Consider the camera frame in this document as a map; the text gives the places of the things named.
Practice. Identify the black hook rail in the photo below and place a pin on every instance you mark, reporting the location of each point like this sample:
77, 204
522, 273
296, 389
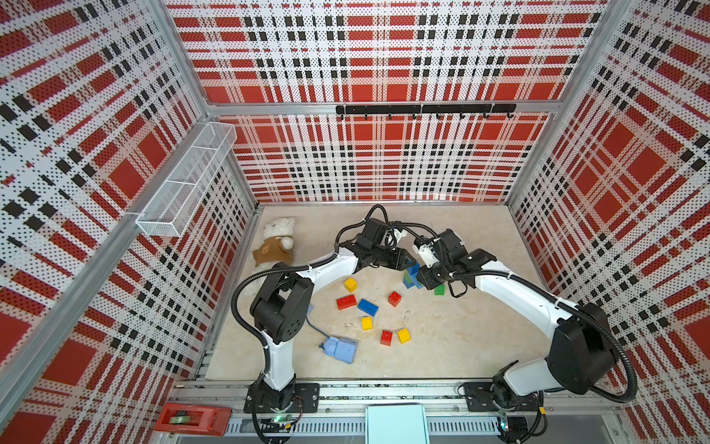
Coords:
484, 109

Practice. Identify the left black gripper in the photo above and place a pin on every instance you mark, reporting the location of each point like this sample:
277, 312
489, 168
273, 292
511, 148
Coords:
401, 256

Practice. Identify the yellow tall lego brick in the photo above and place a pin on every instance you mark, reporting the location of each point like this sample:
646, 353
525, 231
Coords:
351, 285

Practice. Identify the light blue charger with cable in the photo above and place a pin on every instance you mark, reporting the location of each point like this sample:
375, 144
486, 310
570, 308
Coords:
341, 349

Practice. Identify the red small lego brick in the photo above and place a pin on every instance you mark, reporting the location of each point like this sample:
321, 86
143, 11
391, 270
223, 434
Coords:
394, 299

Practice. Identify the yellow small lego brick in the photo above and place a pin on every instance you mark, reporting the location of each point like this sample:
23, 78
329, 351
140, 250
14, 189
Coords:
404, 335

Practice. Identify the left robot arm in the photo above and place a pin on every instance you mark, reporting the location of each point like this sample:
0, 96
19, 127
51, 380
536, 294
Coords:
272, 304

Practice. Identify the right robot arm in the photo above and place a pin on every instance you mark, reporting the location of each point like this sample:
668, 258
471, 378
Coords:
584, 355

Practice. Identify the yellow square lego brick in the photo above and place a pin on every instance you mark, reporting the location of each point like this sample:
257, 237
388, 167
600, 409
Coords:
367, 323

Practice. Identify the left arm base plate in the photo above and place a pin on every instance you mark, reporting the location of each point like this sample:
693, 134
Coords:
294, 398

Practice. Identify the light blue tray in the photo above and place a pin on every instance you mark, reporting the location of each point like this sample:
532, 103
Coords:
396, 423

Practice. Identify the red square lego brick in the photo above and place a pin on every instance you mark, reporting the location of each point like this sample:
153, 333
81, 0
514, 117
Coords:
386, 338

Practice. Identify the red long lego brick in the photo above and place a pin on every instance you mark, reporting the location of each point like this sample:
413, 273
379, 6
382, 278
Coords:
346, 302

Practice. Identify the red tool box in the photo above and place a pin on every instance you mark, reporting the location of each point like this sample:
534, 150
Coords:
191, 419

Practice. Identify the white teddy bear brown shirt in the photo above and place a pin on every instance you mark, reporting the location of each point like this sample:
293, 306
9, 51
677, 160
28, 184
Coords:
278, 243

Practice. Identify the white wire mesh basket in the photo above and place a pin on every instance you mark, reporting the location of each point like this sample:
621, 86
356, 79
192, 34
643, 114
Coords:
175, 203

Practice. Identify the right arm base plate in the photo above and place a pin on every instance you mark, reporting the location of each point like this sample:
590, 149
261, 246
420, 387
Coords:
488, 397

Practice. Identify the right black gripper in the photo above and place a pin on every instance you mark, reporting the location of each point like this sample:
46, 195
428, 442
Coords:
423, 273

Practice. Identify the light blue long lego brick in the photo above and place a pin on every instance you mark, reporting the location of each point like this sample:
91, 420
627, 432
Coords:
412, 273

